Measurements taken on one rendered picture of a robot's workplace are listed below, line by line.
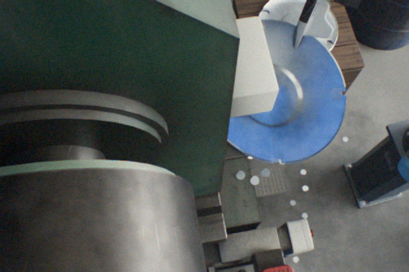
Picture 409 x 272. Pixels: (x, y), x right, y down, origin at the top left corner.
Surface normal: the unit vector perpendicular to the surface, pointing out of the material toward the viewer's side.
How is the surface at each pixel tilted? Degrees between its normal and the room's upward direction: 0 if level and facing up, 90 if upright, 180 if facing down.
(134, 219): 41
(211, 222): 0
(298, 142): 54
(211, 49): 90
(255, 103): 90
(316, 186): 0
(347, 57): 0
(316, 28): 46
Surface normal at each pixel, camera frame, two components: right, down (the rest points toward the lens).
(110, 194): 0.55, -0.37
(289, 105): -0.47, 0.41
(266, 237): 0.00, -0.34
